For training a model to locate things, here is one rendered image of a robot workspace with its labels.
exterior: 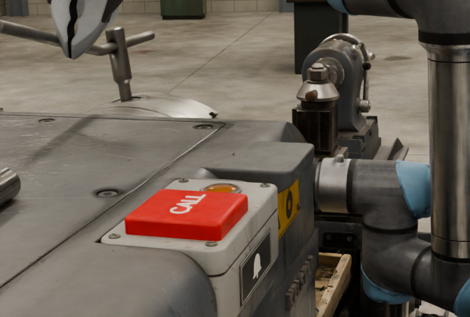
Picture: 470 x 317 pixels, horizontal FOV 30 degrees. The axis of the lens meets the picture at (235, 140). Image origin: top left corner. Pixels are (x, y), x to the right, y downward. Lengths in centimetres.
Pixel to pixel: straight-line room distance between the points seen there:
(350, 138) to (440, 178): 103
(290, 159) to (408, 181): 51
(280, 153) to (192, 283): 24
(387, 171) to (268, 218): 60
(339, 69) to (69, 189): 154
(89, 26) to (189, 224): 41
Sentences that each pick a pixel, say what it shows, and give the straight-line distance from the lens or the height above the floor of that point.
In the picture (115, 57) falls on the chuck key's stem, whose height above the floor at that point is 129.
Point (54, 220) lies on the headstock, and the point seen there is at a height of 125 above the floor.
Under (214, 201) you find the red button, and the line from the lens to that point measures 54.
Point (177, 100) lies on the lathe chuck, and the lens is 104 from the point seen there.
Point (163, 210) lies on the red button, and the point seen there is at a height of 127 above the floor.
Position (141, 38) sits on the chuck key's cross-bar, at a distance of 109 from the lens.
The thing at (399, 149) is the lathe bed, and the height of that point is 85.
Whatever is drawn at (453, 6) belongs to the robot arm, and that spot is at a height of 134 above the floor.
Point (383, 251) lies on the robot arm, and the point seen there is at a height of 100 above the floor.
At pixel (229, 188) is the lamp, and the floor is 126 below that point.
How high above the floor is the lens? 143
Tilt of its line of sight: 14 degrees down
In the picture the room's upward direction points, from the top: 2 degrees counter-clockwise
